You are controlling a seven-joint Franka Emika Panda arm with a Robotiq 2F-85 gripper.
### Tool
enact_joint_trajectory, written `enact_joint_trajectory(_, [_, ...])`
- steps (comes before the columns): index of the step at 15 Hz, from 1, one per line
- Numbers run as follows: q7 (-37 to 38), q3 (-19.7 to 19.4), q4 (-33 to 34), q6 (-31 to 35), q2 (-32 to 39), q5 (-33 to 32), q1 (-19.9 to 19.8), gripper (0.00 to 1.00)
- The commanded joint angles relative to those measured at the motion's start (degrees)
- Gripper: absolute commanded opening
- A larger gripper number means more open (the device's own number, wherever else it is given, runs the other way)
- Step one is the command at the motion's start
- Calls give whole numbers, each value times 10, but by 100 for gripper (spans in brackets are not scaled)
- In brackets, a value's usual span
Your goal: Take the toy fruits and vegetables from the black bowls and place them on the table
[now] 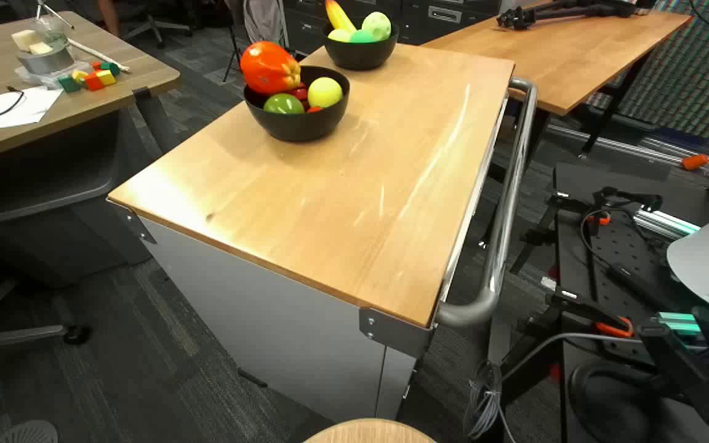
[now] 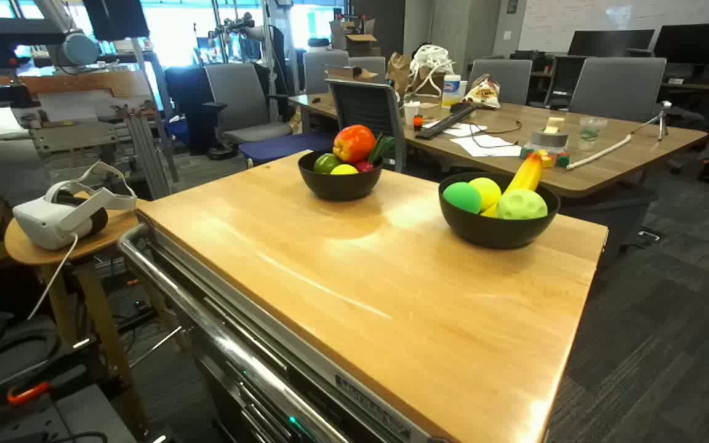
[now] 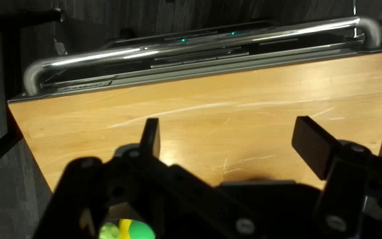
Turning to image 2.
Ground yellow toy lemon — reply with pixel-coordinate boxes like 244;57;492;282
329;164;360;175

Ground red toy radish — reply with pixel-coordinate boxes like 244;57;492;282
354;135;394;173

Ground green toy pear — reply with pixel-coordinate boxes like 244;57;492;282
313;154;340;175

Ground green toy ball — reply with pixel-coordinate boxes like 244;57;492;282
444;182;482;214

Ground yellow toy ball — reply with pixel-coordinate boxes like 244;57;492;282
473;177;503;210

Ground light green toy cabbage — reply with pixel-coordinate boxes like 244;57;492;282
498;191;549;220

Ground yellow toy banana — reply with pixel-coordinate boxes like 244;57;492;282
484;154;549;220

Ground black bowl left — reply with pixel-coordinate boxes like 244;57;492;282
297;154;381;203

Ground black bowl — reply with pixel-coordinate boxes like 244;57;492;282
297;154;381;203
437;173;562;249

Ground black mesh chair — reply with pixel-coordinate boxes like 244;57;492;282
327;80;405;171

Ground wooden office table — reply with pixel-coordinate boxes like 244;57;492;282
290;92;709;203

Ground black bowl right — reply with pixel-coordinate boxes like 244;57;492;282
437;173;562;249

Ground white paper sheets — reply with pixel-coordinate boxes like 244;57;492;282
445;123;522;157

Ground black keyboard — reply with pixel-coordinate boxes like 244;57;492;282
415;101;479;140

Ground grey office chair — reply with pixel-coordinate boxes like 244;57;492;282
205;64;290;148

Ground white VR headset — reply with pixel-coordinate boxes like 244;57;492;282
11;160;137;252

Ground round wooden stool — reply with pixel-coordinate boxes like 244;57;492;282
5;212;147;436

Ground grey chair right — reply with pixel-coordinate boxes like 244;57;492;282
569;57;666;122

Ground orange clamp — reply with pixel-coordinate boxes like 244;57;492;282
5;381;52;407

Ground metal cart handle bar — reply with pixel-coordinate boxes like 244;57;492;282
119;225;346;443

